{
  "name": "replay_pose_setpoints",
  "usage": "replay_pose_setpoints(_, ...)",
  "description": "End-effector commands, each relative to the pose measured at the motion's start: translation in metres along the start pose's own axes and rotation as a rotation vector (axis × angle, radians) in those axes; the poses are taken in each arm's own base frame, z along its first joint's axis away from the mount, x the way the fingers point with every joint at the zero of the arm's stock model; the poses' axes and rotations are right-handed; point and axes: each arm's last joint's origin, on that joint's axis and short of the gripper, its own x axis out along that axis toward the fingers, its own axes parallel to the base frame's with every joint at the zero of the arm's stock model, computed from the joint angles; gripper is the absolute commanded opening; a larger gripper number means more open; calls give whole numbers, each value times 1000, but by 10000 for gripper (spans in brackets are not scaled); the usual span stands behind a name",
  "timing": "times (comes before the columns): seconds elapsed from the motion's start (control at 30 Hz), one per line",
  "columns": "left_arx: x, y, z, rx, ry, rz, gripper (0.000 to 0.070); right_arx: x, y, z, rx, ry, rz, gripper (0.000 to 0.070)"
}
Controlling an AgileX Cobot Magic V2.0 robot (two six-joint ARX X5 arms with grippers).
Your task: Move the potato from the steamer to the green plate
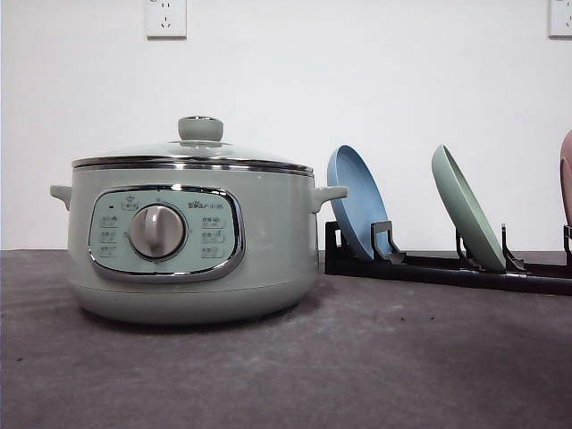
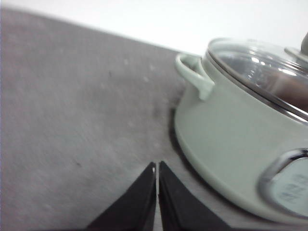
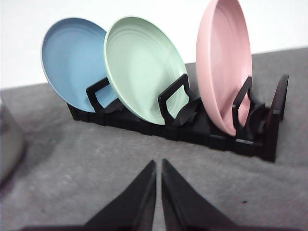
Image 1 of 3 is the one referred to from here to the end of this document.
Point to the white wall socket left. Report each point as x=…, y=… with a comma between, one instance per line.
x=166, y=21

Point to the green electric steamer pot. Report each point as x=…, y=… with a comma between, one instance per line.
x=193, y=233

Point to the glass pot lid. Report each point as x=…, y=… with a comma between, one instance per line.
x=199, y=148

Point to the black dish rack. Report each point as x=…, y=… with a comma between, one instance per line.
x=387, y=262

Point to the white wall socket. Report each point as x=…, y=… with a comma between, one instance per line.
x=560, y=20
x=166, y=21

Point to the pink plate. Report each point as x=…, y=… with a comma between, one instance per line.
x=565, y=172

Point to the green plate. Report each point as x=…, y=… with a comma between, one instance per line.
x=467, y=208

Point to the white wall socket right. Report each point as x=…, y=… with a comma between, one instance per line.
x=560, y=20

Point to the blue plate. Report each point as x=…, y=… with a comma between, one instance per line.
x=365, y=202

